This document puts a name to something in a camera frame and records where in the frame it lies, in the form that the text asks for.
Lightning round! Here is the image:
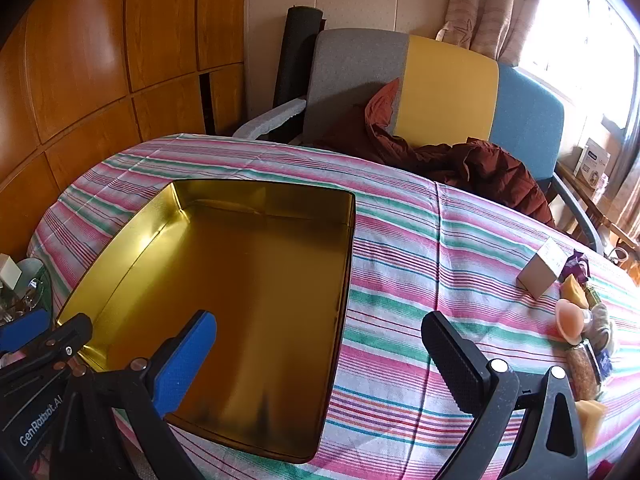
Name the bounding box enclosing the purple snack packet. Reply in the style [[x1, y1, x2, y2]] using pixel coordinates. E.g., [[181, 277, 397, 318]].
[[559, 249, 592, 286]]

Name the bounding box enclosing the yellow sponge block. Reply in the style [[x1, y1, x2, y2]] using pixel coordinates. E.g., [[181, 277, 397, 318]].
[[560, 274, 591, 308], [575, 399, 608, 445]]

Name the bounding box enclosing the metal tin box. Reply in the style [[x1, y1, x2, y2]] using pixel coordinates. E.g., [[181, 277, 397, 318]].
[[54, 179, 357, 464]]

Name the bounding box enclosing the wooden side table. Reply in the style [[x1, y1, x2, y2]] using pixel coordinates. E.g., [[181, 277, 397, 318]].
[[555, 160, 640, 253]]

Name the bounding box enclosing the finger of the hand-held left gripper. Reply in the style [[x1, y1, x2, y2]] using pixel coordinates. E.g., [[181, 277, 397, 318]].
[[0, 313, 94, 388], [0, 308, 51, 356]]

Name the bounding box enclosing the dark rolled mat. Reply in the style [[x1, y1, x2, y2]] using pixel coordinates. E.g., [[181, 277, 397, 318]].
[[272, 5, 326, 116]]

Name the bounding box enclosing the reddish-brown padded jacket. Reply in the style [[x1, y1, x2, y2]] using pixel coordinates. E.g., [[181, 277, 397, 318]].
[[320, 77, 557, 228]]

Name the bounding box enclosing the beige knitted sock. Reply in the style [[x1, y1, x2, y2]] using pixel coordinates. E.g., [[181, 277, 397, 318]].
[[590, 302, 617, 351]]

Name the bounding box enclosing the glass side table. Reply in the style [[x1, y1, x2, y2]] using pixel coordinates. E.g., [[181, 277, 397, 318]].
[[0, 255, 53, 323]]

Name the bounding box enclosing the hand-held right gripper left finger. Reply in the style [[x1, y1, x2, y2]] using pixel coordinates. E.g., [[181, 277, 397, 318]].
[[50, 310, 218, 480]]

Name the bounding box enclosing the beige patterned curtain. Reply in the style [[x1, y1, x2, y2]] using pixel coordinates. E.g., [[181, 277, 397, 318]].
[[435, 0, 546, 61]]

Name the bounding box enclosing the white printed carton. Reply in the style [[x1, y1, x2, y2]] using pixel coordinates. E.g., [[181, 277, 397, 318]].
[[572, 137, 612, 183]]

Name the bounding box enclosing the window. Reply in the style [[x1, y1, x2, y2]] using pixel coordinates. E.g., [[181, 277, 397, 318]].
[[520, 0, 640, 136]]

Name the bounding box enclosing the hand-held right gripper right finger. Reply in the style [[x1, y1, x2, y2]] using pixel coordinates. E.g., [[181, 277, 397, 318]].
[[421, 311, 588, 480]]

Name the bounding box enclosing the small white cardboard box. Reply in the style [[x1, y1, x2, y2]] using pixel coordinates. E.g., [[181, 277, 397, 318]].
[[516, 236, 569, 301]]

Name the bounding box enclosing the grey yellow blue armchair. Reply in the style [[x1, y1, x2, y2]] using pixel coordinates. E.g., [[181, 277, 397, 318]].
[[232, 28, 606, 256]]

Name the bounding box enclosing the wooden wardrobe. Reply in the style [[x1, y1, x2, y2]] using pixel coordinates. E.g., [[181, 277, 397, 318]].
[[0, 0, 248, 261]]

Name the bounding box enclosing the pink silicone cup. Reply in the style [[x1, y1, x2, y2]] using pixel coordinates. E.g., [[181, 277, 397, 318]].
[[556, 298, 593, 346]]

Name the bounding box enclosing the striped tablecloth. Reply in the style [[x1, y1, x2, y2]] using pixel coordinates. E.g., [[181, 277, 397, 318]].
[[27, 132, 640, 480]]

